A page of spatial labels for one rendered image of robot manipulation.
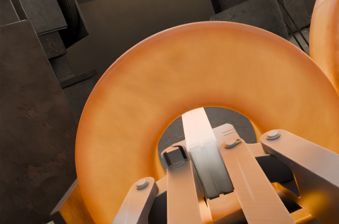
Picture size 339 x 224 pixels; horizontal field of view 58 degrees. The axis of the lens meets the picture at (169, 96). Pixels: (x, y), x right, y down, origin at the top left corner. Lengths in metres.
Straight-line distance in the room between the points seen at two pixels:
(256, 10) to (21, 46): 2.28
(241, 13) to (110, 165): 2.42
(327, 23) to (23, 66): 0.33
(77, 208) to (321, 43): 0.16
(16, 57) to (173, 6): 7.70
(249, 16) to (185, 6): 5.78
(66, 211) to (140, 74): 0.08
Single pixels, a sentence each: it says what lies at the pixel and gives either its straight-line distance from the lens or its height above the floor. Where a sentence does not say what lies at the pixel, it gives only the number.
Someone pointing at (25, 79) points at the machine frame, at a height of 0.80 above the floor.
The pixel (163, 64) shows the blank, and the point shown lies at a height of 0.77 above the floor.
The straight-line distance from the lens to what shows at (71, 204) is 0.19.
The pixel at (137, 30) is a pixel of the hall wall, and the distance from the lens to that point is 7.38.
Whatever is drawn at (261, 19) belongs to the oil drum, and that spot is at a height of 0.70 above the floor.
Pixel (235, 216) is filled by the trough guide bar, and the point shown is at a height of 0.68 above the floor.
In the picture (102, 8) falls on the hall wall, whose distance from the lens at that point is 7.18.
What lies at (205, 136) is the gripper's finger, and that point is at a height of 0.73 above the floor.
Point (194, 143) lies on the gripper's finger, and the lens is 0.15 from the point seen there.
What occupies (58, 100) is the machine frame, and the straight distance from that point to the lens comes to 0.42.
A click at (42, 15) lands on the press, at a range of 4.64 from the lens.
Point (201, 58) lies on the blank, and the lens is 0.16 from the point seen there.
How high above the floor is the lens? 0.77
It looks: 9 degrees down
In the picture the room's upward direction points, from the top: 22 degrees counter-clockwise
